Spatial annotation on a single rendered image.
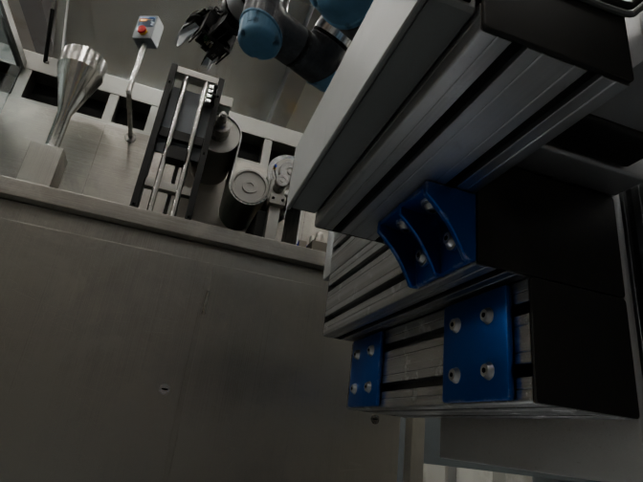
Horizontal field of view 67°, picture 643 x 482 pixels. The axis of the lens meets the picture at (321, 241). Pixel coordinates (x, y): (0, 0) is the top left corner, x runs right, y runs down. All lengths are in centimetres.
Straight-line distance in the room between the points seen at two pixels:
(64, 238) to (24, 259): 9
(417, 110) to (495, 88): 4
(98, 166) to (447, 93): 171
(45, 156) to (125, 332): 71
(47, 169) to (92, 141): 38
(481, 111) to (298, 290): 95
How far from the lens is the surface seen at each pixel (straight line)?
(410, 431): 216
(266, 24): 87
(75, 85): 178
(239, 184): 157
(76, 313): 115
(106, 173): 191
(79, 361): 114
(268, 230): 147
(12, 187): 123
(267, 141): 206
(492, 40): 26
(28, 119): 204
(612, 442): 45
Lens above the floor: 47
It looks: 22 degrees up
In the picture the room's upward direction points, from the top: 7 degrees clockwise
